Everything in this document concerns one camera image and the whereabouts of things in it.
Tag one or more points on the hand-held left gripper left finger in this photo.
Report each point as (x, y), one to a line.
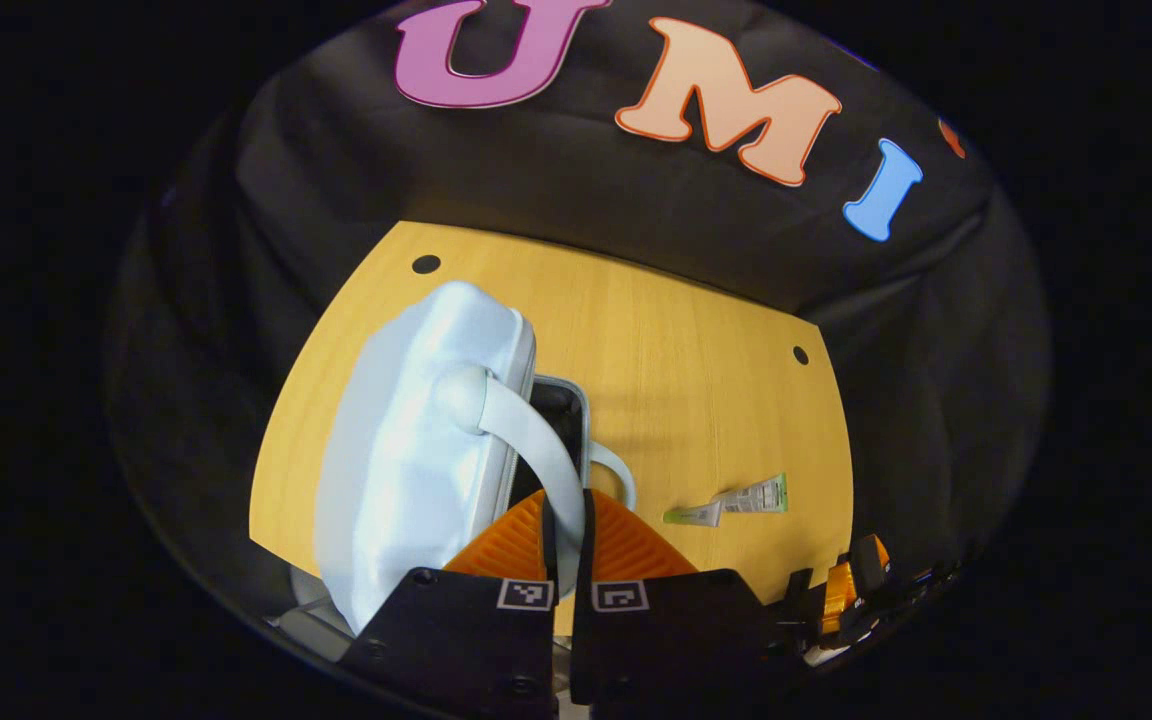
(466, 650)

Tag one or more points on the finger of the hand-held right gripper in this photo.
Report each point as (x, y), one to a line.
(851, 590)

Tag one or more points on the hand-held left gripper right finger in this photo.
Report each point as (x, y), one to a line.
(666, 640)

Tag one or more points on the large cosmetic tube gold print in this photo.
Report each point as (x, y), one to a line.
(756, 495)

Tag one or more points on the small pale cosmetic tube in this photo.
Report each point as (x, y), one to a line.
(694, 515)

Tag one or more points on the light blue suitcase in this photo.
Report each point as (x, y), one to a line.
(396, 450)

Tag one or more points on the black backdrop cloth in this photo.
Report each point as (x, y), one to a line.
(536, 180)

